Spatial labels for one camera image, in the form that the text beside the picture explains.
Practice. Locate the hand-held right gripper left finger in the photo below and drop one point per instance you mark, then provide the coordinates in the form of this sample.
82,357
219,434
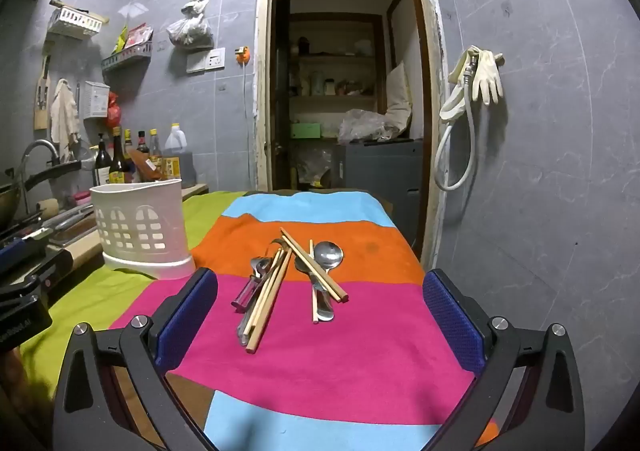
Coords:
187,321

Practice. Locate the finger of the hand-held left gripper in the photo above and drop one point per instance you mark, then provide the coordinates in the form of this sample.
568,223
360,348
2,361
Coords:
11,250

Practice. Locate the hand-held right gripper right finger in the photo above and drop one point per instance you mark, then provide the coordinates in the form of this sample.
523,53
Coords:
452,321

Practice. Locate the metal fork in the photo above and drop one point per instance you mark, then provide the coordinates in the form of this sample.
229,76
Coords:
243,331

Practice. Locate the white plastic utensil basket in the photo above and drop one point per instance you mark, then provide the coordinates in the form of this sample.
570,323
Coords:
140,211

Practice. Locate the small metal spoon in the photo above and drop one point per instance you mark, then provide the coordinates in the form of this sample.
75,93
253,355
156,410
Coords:
301,267

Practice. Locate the large metal spoon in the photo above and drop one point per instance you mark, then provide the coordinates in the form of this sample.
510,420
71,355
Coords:
328,255

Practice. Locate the yellow sponge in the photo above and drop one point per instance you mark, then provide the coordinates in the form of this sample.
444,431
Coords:
48,207

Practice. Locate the wooden cutting board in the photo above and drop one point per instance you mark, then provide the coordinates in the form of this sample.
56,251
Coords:
80,233

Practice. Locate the cleaver knife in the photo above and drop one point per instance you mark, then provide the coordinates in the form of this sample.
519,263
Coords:
75,218

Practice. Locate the pink sponge dish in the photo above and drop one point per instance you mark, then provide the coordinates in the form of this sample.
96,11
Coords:
83,197

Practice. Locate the metal faucet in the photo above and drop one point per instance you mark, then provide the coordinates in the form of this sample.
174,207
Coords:
37,145

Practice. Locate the colourful striped cloth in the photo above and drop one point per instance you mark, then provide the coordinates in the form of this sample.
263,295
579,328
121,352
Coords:
350,356

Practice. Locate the dark bottle white label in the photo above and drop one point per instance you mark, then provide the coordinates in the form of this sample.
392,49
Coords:
103,166

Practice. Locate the white hanging towel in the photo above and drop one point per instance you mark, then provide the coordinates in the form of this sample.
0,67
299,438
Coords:
64,116

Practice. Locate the wooden knife holder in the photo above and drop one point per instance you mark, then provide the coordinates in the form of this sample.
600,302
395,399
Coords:
42,101

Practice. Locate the orange brown pouch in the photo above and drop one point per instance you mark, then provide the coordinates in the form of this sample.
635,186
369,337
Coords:
147,168

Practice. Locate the dark bottle yellow cap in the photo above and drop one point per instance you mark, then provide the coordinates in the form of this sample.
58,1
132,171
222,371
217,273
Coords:
128,141

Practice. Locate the large oil jug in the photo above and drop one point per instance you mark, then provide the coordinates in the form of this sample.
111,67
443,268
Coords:
180,156

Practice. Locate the grey cabinet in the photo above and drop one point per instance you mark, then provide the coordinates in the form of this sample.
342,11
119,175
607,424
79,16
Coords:
380,171

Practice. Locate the dark bottle red cap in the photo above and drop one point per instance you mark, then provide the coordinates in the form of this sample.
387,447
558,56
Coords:
142,143

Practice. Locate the red plastic bag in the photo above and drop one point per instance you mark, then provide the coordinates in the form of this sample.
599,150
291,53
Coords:
114,111

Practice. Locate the clear bottle yellow cap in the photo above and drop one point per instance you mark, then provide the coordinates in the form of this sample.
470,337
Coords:
155,148

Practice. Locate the crumpled clear plastic bag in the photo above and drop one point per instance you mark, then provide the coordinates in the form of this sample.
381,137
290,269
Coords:
365,126

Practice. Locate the green box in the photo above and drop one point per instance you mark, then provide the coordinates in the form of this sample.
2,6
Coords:
305,130

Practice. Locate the cream pillow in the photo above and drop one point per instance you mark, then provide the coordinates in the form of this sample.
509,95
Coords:
399,101

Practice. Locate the yellow green packet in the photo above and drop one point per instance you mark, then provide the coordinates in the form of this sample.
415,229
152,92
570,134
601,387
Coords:
121,38

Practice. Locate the cream rubber glove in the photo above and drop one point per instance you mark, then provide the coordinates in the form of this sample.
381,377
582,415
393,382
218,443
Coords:
462,66
487,76

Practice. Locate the red packet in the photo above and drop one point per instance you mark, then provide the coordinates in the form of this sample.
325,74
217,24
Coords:
139,35

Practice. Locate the wooden storage shelf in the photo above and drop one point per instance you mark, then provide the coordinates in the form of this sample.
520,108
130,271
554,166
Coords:
330,101

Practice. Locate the hanging clear plastic bag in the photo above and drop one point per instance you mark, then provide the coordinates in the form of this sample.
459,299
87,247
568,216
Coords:
190,28

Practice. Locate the white square wall caddy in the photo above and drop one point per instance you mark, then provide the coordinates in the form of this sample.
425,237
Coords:
96,100

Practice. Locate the grey wall shelf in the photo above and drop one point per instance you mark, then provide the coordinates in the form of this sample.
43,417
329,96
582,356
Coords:
127,58

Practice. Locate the white wall rack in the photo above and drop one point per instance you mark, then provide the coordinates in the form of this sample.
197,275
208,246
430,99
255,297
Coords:
75,21

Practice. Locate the wooden door frame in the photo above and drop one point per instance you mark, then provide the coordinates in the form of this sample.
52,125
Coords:
263,81

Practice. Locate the white wall socket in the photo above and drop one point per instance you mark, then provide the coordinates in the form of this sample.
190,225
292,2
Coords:
216,59

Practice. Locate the orange wall plug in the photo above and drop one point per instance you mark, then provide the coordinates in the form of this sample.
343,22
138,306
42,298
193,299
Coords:
242,56

